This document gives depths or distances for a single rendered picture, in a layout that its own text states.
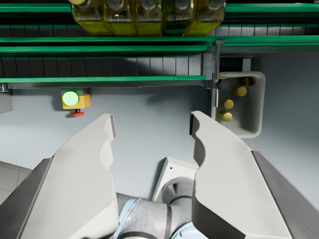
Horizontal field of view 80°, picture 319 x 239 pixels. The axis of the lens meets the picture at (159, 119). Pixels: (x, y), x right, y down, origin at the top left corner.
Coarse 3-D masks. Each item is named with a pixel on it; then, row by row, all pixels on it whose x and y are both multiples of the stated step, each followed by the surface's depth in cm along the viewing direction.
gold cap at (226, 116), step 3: (222, 111) 70; (225, 111) 69; (219, 114) 70; (222, 114) 68; (225, 114) 67; (228, 114) 67; (231, 114) 67; (219, 117) 71; (222, 117) 68; (225, 117) 67; (228, 117) 67; (231, 117) 67; (225, 120) 67; (228, 120) 67
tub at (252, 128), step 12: (228, 72) 61; (240, 72) 62; (252, 72) 62; (240, 84) 69; (264, 84) 63; (228, 96) 70; (240, 96) 70; (252, 96) 68; (216, 108) 71; (240, 108) 71; (252, 108) 68; (216, 120) 72; (240, 120) 72; (252, 120) 69; (240, 132) 68; (252, 132) 68
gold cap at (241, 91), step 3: (234, 87) 69; (237, 87) 67; (240, 87) 65; (243, 87) 65; (234, 90) 68; (237, 90) 66; (240, 90) 65; (243, 90) 65; (246, 90) 66; (234, 93) 68; (237, 93) 66; (240, 93) 66; (243, 93) 66
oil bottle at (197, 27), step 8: (200, 0) 35; (200, 8) 35; (208, 8) 34; (224, 8) 35; (200, 16) 36; (208, 16) 35; (216, 16) 35; (224, 16) 36; (192, 24) 40; (200, 24) 38; (208, 24) 38; (216, 24) 38; (192, 32) 45; (200, 32) 45; (208, 32) 44
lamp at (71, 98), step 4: (68, 92) 60; (72, 92) 60; (64, 96) 60; (68, 96) 60; (72, 96) 60; (76, 96) 61; (64, 100) 60; (68, 100) 60; (72, 100) 60; (76, 100) 61; (68, 104) 60; (72, 104) 61
